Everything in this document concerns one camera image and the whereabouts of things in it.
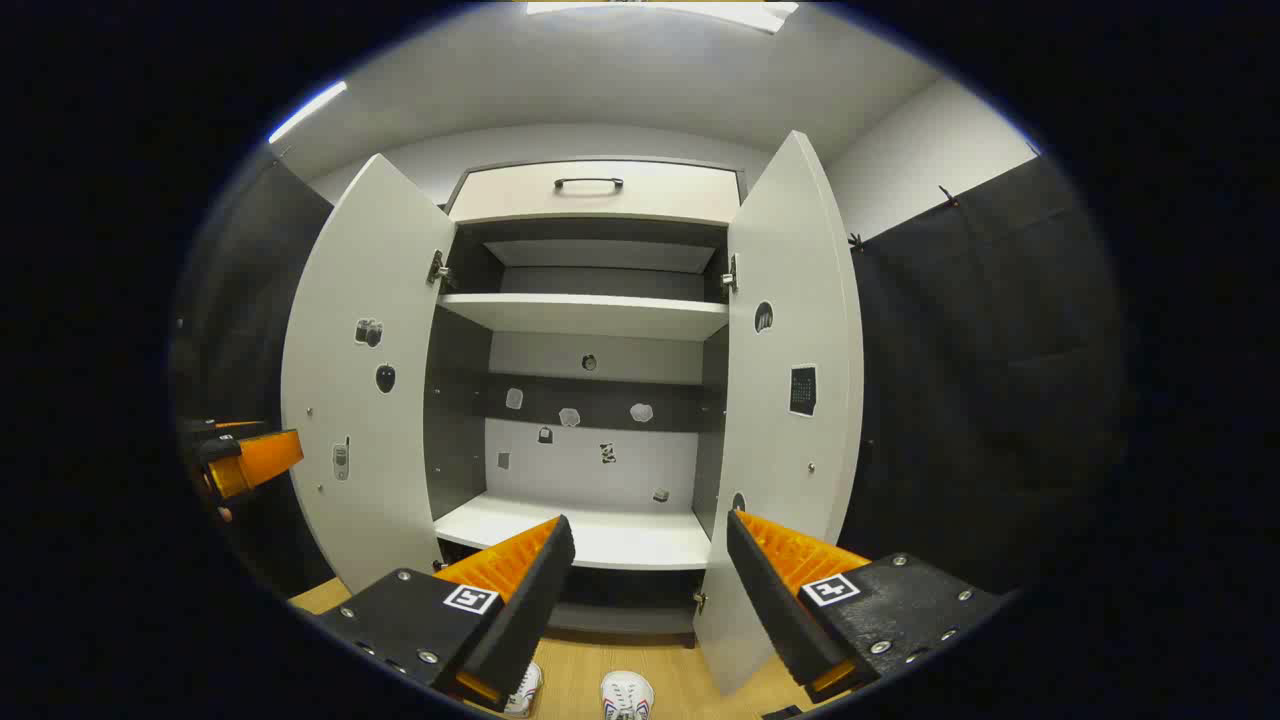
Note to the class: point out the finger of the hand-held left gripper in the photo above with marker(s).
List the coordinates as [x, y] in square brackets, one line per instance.
[220, 429]
[265, 458]

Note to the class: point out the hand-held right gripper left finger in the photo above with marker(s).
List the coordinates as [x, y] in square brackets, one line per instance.
[520, 610]

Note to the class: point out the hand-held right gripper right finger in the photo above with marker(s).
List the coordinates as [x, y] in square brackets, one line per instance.
[775, 610]

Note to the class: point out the white sneaker shoe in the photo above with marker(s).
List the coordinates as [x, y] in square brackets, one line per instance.
[526, 690]
[627, 695]

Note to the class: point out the white shoe cabinet door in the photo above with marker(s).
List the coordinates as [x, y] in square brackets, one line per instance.
[400, 480]
[770, 450]

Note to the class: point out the white shoe cabinet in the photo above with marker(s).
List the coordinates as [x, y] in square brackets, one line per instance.
[455, 420]

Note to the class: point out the metal door hinge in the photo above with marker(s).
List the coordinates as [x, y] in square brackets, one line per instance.
[730, 275]
[440, 270]

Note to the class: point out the white cabinet shelf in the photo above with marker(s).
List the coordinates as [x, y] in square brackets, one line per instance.
[590, 316]

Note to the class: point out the cream cabinet drawer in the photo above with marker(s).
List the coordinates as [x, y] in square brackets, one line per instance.
[660, 200]

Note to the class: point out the black backdrop cloth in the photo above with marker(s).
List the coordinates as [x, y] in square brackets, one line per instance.
[980, 380]

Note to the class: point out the rectangular ceiling light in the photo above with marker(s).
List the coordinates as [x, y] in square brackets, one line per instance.
[660, 12]

